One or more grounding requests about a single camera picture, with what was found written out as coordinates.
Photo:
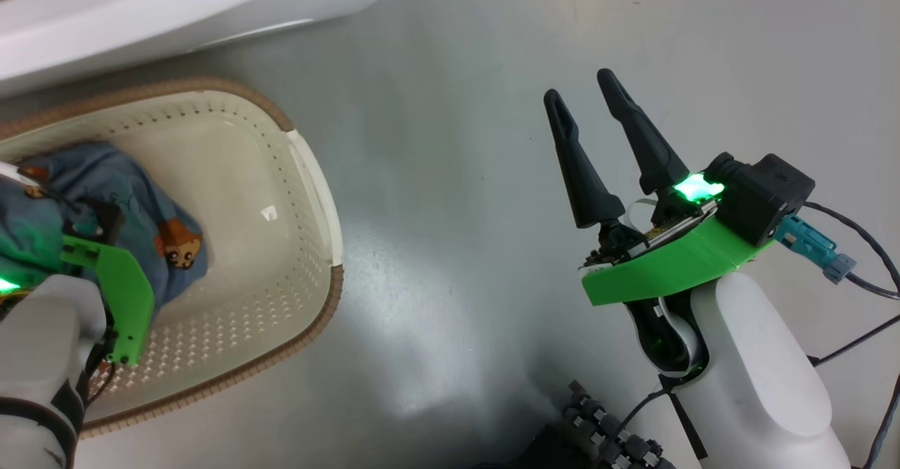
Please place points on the blue printed garment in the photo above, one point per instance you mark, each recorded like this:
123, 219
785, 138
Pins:
105, 181

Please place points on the cream basket with brown rim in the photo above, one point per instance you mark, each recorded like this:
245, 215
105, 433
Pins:
267, 279

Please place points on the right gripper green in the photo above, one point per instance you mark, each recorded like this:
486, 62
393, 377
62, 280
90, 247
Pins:
668, 265

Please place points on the white front-load washing machine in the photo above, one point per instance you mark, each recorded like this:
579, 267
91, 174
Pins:
140, 5

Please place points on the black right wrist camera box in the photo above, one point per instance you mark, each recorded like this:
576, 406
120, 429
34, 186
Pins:
763, 195

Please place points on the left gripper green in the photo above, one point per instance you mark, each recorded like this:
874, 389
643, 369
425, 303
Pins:
130, 300

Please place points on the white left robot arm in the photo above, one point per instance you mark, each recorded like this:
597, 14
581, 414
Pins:
35, 356

